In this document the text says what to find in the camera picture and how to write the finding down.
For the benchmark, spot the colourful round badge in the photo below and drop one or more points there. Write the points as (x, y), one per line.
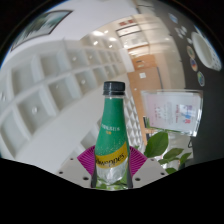
(193, 65)
(190, 52)

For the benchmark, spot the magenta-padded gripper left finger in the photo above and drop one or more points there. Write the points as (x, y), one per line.
(75, 170)

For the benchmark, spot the clear acrylic sign stand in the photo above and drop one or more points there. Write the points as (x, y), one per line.
(173, 111)

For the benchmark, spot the dark green round badge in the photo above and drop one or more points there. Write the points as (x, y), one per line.
(200, 79)

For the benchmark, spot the green leafy potted plant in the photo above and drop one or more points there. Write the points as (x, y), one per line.
(156, 144)

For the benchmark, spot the framed landscape painting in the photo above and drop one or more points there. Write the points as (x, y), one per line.
(41, 26)

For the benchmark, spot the green drink bottle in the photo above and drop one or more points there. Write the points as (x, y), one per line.
(111, 133)

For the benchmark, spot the ceiling lights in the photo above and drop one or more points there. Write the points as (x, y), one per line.
(97, 33)

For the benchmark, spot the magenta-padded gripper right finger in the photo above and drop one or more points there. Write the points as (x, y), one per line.
(150, 170)

